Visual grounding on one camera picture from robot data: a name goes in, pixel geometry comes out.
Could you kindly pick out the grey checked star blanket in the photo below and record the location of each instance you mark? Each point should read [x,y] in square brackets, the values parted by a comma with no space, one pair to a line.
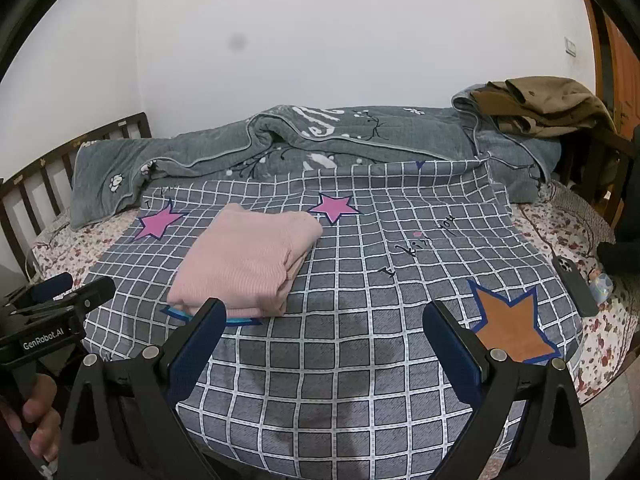
[350,335]

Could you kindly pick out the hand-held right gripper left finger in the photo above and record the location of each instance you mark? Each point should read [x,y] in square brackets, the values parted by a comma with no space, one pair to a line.
[200,346]

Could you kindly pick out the black smartphone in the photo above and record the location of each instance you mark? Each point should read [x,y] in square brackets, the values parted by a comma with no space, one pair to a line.
[575,285]

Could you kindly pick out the pink sweater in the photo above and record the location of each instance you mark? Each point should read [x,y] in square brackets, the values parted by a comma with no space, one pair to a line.
[240,260]

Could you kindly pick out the orange wooden door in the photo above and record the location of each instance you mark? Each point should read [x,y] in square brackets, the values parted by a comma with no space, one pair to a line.
[620,70]

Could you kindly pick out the white wall switch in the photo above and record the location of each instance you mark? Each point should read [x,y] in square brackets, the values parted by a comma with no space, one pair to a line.
[570,46]

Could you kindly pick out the brown jacket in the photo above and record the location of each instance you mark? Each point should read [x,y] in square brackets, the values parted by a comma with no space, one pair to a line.
[555,105]

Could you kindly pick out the grey printed quilt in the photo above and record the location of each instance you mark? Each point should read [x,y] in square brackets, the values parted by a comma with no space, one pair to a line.
[400,135]

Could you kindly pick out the dark wooden headboard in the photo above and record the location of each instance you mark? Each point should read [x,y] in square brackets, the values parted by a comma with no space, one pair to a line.
[30,180]

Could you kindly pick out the dark cloth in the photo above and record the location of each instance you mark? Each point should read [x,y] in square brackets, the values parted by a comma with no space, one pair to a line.
[625,210]

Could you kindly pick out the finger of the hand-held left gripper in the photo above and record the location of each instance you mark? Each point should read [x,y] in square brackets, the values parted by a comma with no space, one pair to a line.
[50,287]
[92,295]

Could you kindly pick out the floral bed sheet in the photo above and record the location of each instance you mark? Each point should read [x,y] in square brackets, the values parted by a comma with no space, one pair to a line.
[555,230]

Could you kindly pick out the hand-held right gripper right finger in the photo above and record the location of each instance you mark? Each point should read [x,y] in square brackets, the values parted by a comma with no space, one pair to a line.
[450,351]

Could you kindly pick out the person's left hand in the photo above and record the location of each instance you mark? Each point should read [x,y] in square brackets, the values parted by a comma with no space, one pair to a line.
[46,415]

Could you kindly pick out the dark wooden footboard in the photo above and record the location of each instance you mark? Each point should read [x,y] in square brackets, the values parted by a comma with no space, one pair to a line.
[600,170]

